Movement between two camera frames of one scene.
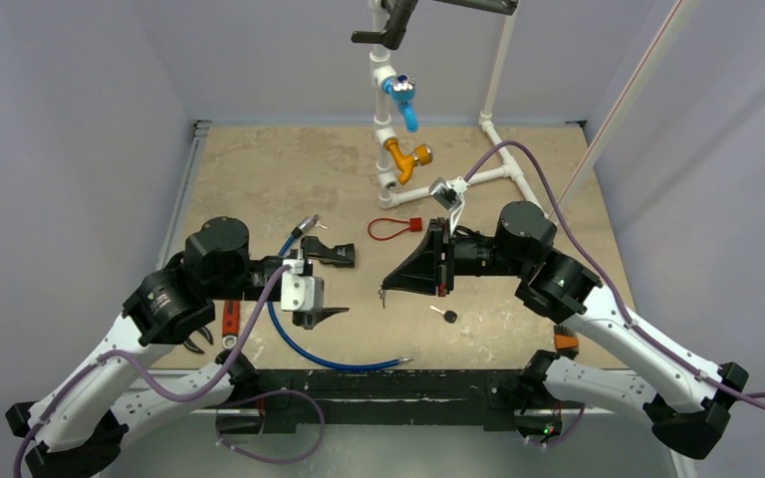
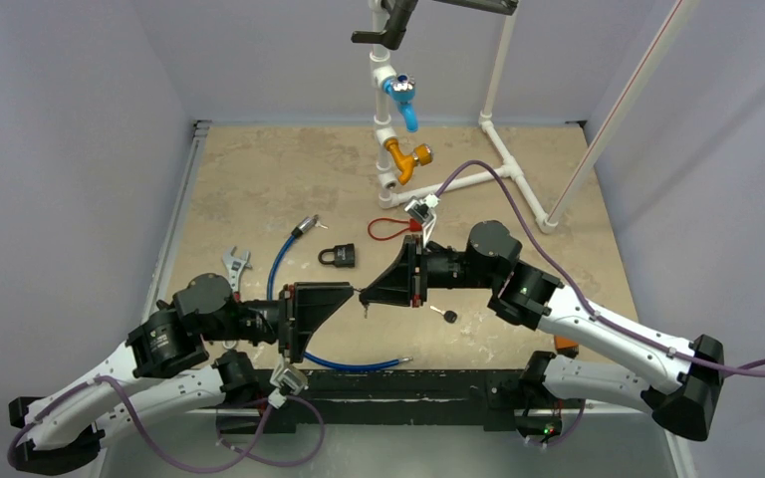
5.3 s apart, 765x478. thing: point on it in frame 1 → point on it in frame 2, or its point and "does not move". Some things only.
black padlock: x=343 y=256 does not move
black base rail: x=495 y=399 does not move
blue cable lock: x=297 y=231 does not move
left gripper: x=313 y=248 → x=302 y=306
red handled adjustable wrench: x=231 y=311 → x=234 y=268
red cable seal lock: x=414 y=224 does not move
